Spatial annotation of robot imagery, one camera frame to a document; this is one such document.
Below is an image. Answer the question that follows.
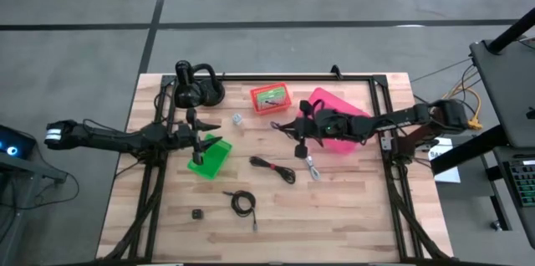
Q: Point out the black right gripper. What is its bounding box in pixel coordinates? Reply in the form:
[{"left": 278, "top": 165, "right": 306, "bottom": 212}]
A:
[{"left": 270, "top": 99, "right": 356, "bottom": 159}]

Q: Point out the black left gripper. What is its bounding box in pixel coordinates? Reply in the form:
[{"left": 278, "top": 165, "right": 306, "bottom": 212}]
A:
[{"left": 174, "top": 108, "right": 223, "bottom": 166}]

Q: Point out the black cable with red strap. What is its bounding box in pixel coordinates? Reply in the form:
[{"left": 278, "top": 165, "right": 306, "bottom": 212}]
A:
[{"left": 249, "top": 156, "right": 297, "bottom": 186}]

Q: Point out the white grey cable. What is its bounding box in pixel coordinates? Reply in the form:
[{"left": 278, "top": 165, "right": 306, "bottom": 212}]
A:
[{"left": 304, "top": 155, "right": 322, "bottom": 182}]

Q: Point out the black braided USB-C cable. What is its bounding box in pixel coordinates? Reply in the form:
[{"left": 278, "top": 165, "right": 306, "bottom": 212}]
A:
[{"left": 222, "top": 190, "right": 259, "bottom": 233}]

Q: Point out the pink plastic bin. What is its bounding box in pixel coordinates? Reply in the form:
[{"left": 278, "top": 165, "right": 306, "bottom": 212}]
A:
[{"left": 297, "top": 87, "right": 373, "bottom": 155}]

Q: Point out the green plastic basket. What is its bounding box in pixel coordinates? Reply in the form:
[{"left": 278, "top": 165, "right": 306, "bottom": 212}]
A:
[{"left": 186, "top": 133, "right": 233, "bottom": 182}]

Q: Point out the orange plastic basket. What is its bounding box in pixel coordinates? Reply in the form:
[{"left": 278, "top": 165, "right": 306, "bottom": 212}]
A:
[{"left": 249, "top": 82, "right": 293, "bottom": 115}]

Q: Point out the black gooseneck desk lamp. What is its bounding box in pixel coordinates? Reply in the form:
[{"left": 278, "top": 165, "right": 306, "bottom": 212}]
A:
[{"left": 173, "top": 59, "right": 226, "bottom": 110}]

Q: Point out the white paper sheet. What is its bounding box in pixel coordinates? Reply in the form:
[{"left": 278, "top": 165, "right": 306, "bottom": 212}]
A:
[{"left": 427, "top": 137, "right": 461, "bottom": 184}]

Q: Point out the black box with blue light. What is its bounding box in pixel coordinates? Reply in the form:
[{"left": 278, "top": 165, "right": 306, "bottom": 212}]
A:
[{"left": 0, "top": 125, "right": 37, "bottom": 161}]

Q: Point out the black keyboard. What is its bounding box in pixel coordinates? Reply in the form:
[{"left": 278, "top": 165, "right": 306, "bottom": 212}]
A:
[{"left": 502, "top": 158, "right": 535, "bottom": 209}]

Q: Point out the yellow cable bundle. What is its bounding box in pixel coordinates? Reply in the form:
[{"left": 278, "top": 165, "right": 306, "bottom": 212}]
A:
[{"left": 441, "top": 84, "right": 484, "bottom": 131}]

